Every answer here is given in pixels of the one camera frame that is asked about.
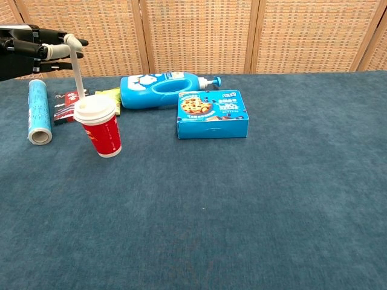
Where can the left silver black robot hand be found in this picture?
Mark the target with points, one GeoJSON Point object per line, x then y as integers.
{"type": "Point", "coordinates": [27, 45]}

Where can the translucent white drinking straw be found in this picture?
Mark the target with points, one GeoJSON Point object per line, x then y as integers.
{"type": "Point", "coordinates": [78, 75]}

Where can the red paper cup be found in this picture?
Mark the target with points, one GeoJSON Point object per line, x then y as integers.
{"type": "Point", "coordinates": [104, 137]}

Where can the light blue plastic film roll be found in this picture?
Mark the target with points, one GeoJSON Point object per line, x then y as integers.
{"type": "Point", "coordinates": [39, 111]}

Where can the black red printed packet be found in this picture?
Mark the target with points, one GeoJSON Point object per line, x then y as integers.
{"type": "Point", "coordinates": [65, 105]}

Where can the yellow green snack packet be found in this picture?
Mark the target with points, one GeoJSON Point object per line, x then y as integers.
{"type": "Point", "coordinates": [113, 95]}

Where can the blue pump detergent bottle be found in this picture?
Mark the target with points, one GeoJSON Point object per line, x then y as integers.
{"type": "Point", "coordinates": [142, 92]}

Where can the woven bamboo folding screen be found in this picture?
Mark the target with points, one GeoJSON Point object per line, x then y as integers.
{"type": "Point", "coordinates": [199, 33]}

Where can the blue cookie box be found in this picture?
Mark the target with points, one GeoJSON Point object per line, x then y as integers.
{"type": "Point", "coordinates": [211, 117]}

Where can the dark blue table mat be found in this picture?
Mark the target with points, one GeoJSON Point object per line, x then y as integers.
{"type": "Point", "coordinates": [242, 211]}

